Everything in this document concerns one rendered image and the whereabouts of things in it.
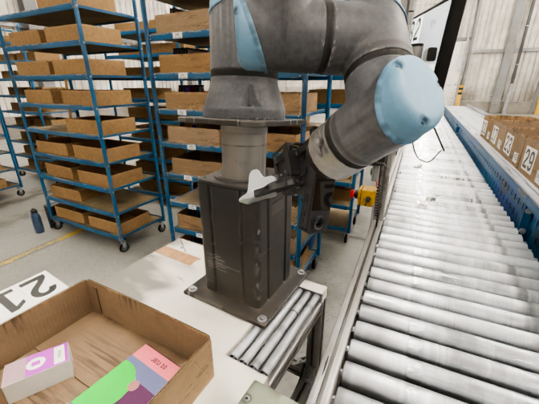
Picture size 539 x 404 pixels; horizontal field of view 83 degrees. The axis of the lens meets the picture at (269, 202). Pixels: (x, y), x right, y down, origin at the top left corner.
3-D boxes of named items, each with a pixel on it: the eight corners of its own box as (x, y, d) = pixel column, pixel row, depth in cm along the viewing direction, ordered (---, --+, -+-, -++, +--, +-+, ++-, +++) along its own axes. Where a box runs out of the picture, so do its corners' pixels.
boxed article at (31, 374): (11, 382, 58) (4, 365, 57) (73, 357, 63) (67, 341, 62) (9, 406, 54) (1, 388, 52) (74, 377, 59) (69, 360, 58)
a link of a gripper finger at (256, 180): (237, 179, 62) (278, 165, 58) (241, 207, 60) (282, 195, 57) (228, 175, 59) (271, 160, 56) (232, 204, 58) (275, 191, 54)
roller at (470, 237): (379, 228, 133) (381, 217, 131) (527, 254, 113) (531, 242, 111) (378, 232, 129) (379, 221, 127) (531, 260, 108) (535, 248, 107)
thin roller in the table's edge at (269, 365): (314, 292, 84) (259, 369, 62) (320, 295, 83) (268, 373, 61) (313, 298, 85) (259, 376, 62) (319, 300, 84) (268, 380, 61)
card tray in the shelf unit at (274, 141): (232, 147, 177) (231, 130, 174) (258, 139, 202) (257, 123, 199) (295, 154, 160) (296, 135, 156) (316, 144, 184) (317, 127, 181)
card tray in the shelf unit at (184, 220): (177, 225, 217) (176, 212, 214) (203, 211, 243) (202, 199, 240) (225, 236, 202) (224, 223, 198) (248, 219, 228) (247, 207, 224)
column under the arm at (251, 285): (184, 293, 84) (169, 178, 72) (239, 252, 105) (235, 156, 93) (264, 329, 71) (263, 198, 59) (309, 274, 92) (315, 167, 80)
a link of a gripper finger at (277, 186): (261, 192, 59) (302, 180, 56) (262, 200, 59) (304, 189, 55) (249, 187, 55) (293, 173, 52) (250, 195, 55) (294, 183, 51)
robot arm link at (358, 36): (330, -26, 39) (339, 50, 35) (415, -19, 40) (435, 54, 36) (314, 35, 48) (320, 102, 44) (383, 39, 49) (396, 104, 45)
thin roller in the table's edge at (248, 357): (297, 286, 86) (238, 358, 64) (303, 288, 86) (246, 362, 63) (296, 292, 87) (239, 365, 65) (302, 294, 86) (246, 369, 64)
